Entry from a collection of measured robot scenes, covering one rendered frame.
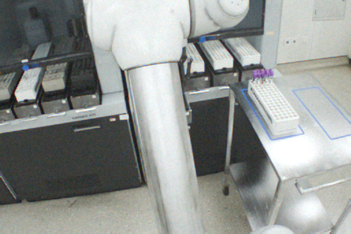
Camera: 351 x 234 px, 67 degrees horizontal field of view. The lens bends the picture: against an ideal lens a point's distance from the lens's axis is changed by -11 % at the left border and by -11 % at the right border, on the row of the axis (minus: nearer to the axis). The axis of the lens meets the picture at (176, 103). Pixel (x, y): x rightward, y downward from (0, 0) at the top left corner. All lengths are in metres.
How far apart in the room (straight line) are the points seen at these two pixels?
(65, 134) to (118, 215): 0.63
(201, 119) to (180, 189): 1.07
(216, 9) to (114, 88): 1.06
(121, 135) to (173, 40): 1.11
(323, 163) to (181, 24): 0.72
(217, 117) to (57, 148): 0.90
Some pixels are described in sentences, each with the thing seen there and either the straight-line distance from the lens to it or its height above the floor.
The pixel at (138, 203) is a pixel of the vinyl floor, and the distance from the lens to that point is 1.93.
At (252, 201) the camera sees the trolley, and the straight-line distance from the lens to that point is 1.58.
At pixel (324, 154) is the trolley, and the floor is 0.82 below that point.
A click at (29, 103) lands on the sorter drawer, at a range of 1.53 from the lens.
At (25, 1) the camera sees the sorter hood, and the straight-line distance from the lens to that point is 1.39.
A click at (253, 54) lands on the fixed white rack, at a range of 1.57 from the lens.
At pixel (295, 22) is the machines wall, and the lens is 3.07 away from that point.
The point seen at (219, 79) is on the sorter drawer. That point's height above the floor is 0.78.
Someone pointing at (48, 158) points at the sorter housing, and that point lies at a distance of 1.74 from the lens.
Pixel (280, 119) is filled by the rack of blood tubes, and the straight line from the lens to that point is 1.10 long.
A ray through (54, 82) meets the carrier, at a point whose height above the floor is 0.87.
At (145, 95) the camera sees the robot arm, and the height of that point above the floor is 1.26.
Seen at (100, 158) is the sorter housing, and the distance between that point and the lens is 1.71.
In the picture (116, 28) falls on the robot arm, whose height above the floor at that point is 1.37.
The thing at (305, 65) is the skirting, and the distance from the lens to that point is 3.38.
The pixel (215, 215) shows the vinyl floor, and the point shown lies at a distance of 1.84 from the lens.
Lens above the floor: 1.55
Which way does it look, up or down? 36 degrees down
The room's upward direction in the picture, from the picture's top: 4 degrees counter-clockwise
